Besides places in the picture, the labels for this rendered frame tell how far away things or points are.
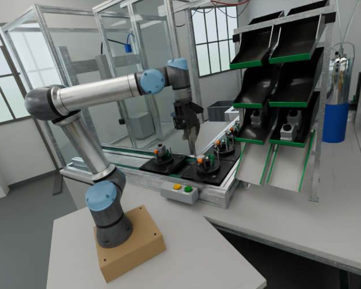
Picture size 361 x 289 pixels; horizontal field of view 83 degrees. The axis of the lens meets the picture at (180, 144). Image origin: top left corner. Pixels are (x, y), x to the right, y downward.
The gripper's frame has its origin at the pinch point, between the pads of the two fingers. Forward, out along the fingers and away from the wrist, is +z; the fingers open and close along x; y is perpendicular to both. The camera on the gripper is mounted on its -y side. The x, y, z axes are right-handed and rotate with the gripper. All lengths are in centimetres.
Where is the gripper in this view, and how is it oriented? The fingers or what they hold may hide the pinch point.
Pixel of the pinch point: (193, 141)
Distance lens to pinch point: 93.6
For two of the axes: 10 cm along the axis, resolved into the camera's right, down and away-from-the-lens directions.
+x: 8.3, 0.7, -5.5
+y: -5.3, 4.1, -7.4
